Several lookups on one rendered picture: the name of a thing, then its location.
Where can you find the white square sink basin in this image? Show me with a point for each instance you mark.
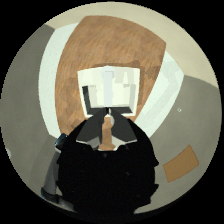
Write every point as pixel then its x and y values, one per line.
pixel 124 92

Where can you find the grey mixer tap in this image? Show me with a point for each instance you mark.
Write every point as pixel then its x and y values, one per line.
pixel 106 73

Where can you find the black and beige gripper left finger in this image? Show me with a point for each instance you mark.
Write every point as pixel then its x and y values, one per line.
pixel 88 132

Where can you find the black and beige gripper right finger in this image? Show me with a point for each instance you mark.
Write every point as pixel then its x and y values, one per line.
pixel 125 132

